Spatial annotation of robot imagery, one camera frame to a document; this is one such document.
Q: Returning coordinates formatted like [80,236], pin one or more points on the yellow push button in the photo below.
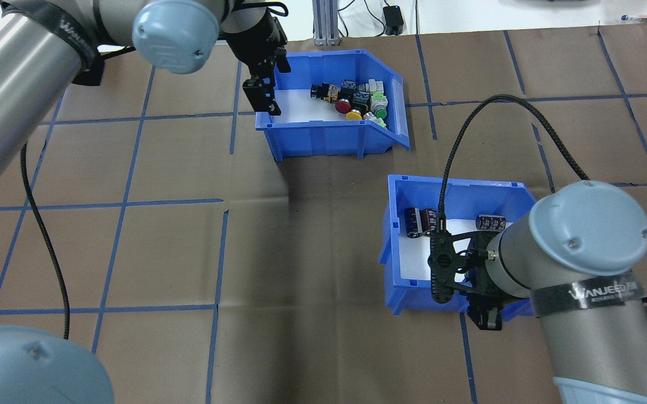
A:
[353,115]

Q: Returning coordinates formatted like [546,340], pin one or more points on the white paper bin liner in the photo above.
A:
[413,258]

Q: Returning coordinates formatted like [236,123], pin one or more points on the small black power adapter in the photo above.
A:
[393,21]

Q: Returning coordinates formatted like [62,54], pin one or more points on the blue plastic capacitor bin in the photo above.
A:
[413,300]

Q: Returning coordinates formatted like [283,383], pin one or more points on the black cylindrical capacitor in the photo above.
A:
[430,221]
[413,223]
[491,222]

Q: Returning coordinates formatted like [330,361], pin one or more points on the white grey contact block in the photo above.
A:
[375,87]

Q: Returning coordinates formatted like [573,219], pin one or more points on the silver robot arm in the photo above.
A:
[609,348]
[14,84]

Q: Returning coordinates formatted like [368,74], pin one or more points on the black switch with yellow block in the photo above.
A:
[323,92]

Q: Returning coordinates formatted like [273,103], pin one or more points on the red mushroom push button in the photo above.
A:
[343,105]

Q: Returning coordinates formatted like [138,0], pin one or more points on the green push button lime block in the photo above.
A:
[374,119]
[379,104]

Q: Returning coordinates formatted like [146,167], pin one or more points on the black switch contact block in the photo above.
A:
[349,87]
[361,100]

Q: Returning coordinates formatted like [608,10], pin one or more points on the blue plastic button bin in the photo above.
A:
[323,140]

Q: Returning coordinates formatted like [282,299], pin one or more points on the silver aluminium frame post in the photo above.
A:
[326,25]

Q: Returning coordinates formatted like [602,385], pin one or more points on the pile of push button switches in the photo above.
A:
[306,106]

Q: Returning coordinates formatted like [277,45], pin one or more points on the blue marker pen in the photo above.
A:
[633,18]

